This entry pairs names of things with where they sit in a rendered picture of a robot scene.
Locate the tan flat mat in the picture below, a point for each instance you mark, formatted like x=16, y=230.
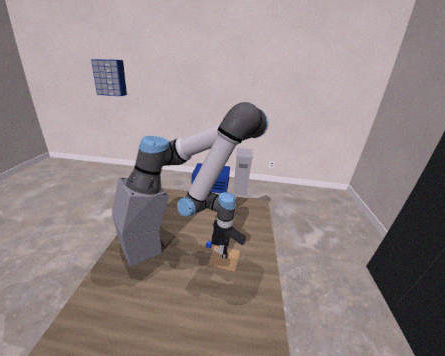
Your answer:
x=229, y=264

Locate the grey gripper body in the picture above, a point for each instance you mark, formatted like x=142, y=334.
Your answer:
x=219, y=237

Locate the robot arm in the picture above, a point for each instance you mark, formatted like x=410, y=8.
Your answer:
x=155, y=152

